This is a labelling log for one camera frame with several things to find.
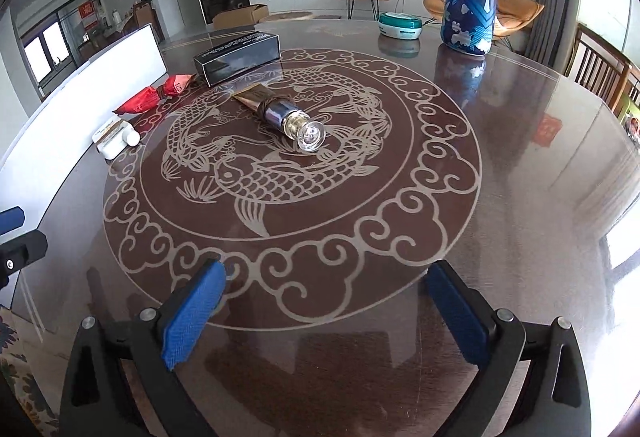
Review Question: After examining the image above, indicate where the wooden dining chair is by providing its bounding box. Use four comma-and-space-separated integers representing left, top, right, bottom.
564, 23, 639, 116

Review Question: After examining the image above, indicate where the teal white round device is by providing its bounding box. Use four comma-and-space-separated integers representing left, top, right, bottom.
378, 12, 423, 40

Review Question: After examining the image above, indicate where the brown cardboard box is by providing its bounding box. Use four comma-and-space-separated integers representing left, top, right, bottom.
213, 4, 269, 30

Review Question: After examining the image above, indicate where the orange lounge chair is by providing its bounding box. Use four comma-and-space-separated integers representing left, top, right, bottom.
423, 0, 544, 38

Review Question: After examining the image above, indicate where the white small box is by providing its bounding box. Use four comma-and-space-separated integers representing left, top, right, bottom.
91, 114, 129, 160

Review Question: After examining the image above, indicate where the red snack packet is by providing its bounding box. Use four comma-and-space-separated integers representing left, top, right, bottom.
157, 74, 193, 98
114, 86, 160, 115

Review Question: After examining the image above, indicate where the small white bottle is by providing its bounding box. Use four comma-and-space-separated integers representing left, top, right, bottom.
122, 126, 140, 146

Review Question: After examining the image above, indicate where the black rectangular box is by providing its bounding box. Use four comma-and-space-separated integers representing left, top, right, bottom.
193, 32, 281, 87

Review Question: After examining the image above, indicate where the gold cosmetic tube silver cap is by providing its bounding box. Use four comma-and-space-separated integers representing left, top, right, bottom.
232, 84, 326, 153

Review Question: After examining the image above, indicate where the white cardboard storage box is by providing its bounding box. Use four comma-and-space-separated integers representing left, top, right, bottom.
1, 25, 167, 235

